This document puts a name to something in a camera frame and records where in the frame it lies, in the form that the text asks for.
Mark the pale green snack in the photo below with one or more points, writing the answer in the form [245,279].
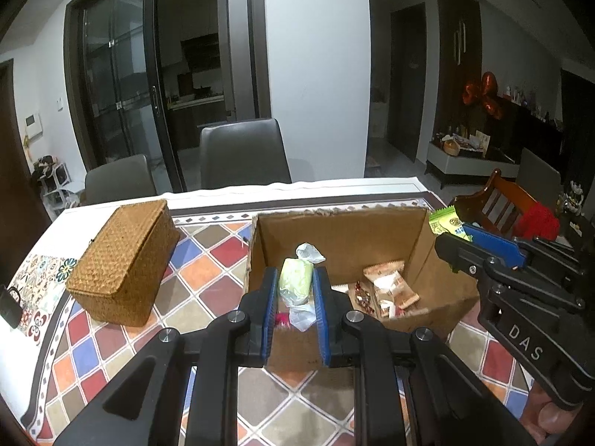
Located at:
[295,278]

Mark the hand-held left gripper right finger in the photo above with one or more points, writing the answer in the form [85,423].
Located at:
[321,320]

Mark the person's right hand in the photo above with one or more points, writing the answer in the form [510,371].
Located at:
[553,420]

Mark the brown wooden door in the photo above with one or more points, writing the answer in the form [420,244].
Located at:
[21,172]

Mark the woven wicker basket with lid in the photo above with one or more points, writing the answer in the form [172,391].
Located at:
[121,260]

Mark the white shelf unit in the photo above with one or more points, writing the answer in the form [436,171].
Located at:
[56,190]

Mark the green snack packet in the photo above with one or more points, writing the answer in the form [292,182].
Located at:
[444,223]

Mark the tall grey dining chair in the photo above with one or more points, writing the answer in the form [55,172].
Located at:
[244,153]

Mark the low grey dining chair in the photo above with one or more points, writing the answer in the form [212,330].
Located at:
[121,179]

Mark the red foil balloon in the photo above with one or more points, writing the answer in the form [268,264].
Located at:
[488,86]

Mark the white low cabinet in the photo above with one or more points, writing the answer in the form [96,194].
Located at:
[460,165]

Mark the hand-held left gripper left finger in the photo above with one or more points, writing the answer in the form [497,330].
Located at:
[269,316]

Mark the dark sideboard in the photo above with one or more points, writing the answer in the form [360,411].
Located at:
[530,130]

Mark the glass sliding door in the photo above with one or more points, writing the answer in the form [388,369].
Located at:
[121,83]

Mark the pink snack packet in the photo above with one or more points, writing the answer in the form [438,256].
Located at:
[281,320]

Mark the diamond patterned tablecloth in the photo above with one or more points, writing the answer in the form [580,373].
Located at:
[223,288]

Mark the dark interior door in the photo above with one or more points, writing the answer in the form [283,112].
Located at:
[408,83]

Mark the white wall intercom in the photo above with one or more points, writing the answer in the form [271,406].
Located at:
[33,124]

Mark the small table with ornaments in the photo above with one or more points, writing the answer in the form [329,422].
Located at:
[576,223]

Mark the wooden chair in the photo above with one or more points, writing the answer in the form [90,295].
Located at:
[502,195]

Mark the floral patterned mat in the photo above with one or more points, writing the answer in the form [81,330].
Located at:
[42,288]

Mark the red snack packet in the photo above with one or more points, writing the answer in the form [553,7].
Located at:
[362,295]

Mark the brown cardboard box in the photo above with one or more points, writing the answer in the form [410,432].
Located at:
[334,241]

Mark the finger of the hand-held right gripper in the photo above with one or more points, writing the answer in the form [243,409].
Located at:
[497,244]
[465,255]

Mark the red garment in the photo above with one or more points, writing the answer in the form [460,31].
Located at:
[539,220]

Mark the silver refrigerator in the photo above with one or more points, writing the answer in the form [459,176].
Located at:
[234,46]

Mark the grey side chair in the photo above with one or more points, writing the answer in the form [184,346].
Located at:
[539,172]

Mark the orange biscuit packet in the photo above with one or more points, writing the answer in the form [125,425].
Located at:
[388,283]

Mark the black mug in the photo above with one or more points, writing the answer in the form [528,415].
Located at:
[10,309]

